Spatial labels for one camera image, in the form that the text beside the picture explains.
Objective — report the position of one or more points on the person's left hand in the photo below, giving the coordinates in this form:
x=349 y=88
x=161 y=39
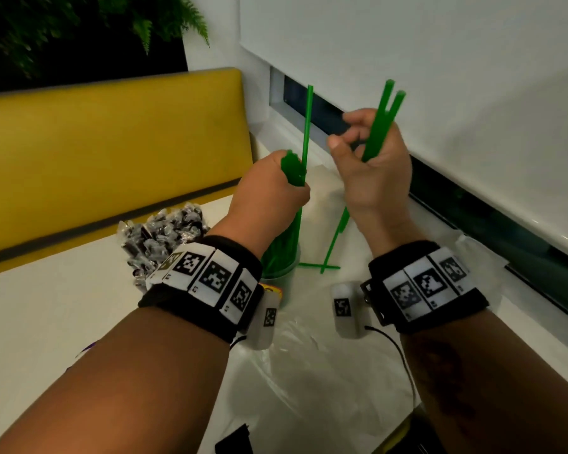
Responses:
x=260 y=203

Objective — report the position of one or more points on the person's right hand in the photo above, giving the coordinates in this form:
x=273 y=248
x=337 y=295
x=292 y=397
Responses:
x=378 y=193

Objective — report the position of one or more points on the bunch of green straws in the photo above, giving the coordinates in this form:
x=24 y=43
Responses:
x=284 y=250

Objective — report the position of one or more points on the green straw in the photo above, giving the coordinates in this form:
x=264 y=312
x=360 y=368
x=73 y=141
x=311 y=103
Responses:
x=319 y=266
x=376 y=132
x=392 y=111

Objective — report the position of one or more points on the clear cup with colourful sticker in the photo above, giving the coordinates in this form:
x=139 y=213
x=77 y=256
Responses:
x=284 y=278

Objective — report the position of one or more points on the bundle of gray straws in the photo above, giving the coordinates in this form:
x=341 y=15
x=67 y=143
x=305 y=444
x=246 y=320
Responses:
x=156 y=236

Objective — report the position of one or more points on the clear plastic bag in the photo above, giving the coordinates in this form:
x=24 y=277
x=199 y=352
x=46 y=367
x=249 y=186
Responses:
x=322 y=382
x=483 y=269

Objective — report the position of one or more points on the person's left forearm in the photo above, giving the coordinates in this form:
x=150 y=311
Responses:
x=123 y=382

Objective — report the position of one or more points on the black marker band right wrist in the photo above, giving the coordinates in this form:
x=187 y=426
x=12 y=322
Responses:
x=430 y=260

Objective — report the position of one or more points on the white roller blind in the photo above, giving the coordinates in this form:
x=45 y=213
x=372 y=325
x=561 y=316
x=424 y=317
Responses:
x=430 y=66

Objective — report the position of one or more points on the yellow bench backrest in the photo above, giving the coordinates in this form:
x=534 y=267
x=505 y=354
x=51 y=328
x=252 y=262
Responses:
x=99 y=151

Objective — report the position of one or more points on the black planter box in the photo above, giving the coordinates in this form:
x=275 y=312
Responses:
x=90 y=66

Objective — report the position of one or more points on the yellow chair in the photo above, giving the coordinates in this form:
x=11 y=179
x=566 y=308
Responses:
x=397 y=435

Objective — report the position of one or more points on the green fern plant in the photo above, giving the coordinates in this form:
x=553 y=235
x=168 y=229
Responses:
x=38 y=23

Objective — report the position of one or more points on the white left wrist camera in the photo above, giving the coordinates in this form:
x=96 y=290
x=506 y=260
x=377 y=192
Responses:
x=265 y=321

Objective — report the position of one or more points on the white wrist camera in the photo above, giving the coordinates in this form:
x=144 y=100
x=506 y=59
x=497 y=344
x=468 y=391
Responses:
x=345 y=312
x=265 y=321

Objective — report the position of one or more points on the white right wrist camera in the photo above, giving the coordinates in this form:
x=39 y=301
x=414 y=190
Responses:
x=345 y=312

